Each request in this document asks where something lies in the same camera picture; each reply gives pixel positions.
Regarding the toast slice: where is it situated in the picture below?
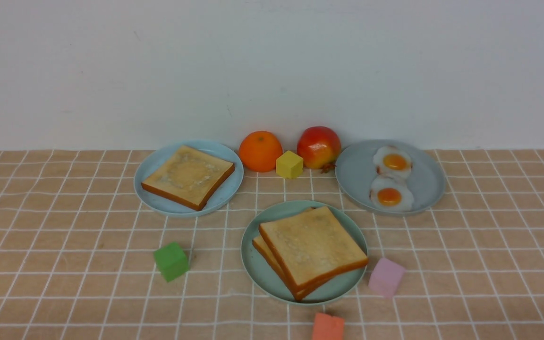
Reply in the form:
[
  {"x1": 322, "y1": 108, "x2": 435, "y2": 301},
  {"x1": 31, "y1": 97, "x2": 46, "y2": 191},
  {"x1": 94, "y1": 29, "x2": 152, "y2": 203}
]
[
  {"x1": 252, "y1": 207, "x2": 334, "y2": 302},
  {"x1": 141, "y1": 145, "x2": 235, "y2": 211},
  {"x1": 258, "y1": 206, "x2": 368, "y2": 290}
]

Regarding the yellow foam cube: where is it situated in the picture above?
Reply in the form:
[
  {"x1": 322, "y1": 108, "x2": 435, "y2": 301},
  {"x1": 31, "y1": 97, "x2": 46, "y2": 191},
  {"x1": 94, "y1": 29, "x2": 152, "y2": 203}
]
[{"x1": 275, "y1": 151, "x2": 304, "y2": 179}]

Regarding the orange fruit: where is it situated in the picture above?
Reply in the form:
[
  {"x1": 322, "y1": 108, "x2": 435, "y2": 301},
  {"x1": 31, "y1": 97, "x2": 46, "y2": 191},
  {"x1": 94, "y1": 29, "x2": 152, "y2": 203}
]
[{"x1": 238, "y1": 131, "x2": 284, "y2": 172}]

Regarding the red yellow apple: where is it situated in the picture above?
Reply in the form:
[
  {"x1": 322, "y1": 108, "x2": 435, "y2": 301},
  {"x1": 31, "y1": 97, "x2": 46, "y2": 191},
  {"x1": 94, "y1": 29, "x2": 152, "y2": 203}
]
[{"x1": 297, "y1": 126, "x2": 342, "y2": 173}]

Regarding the grey-blue egg plate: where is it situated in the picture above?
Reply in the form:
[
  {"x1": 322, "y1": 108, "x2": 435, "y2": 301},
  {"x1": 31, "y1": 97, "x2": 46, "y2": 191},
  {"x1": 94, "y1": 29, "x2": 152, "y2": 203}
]
[{"x1": 335, "y1": 139, "x2": 447, "y2": 216}]

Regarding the far fried egg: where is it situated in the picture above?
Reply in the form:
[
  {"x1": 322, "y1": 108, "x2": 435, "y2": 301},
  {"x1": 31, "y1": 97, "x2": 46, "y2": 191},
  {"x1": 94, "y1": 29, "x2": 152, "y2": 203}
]
[{"x1": 372, "y1": 145, "x2": 413, "y2": 180}]

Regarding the fried egg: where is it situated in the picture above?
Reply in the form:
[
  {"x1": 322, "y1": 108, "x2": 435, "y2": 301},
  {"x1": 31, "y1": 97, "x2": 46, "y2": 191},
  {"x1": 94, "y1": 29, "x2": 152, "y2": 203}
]
[
  {"x1": 372, "y1": 145, "x2": 413, "y2": 180},
  {"x1": 369, "y1": 176, "x2": 414, "y2": 213}
]

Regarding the near fried egg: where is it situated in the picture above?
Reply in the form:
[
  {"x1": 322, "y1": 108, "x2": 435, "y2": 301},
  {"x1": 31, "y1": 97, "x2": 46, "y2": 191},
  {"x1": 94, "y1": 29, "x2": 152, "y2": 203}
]
[{"x1": 369, "y1": 176, "x2": 414, "y2": 213}]

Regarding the light blue bread plate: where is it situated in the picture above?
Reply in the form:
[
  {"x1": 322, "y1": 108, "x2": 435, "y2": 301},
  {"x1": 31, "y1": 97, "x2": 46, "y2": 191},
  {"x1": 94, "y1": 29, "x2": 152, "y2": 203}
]
[{"x1": 134, "y1": 140, "x2": 244, "y2": 218}]

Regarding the green foam cube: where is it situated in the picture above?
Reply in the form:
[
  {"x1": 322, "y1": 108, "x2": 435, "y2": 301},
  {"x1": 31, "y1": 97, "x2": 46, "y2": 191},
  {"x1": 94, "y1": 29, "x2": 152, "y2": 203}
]
[{"x1": 153, "y1": 242, "x2": 190, "y2": 282}]

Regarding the pink foam cube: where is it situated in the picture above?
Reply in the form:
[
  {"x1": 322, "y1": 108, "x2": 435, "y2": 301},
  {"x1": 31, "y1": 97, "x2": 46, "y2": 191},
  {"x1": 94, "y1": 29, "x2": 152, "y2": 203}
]
[{"x1": 368, "y1": 258, "x2": 406, "y2": 298}]

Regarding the orange foam block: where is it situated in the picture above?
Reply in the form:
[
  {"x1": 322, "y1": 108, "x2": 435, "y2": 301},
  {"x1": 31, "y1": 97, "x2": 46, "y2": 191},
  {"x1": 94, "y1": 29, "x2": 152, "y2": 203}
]
[{"x1": 311, "y1": 313, "x2": 345, "y2": 340}]

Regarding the tan checkered tablecloth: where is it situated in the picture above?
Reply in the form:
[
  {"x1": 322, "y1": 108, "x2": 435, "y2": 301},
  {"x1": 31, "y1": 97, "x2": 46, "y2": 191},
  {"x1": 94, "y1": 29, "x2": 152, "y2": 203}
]
[{"x1": 0, "y1": 149, "x2": 544, "y2": 340}]

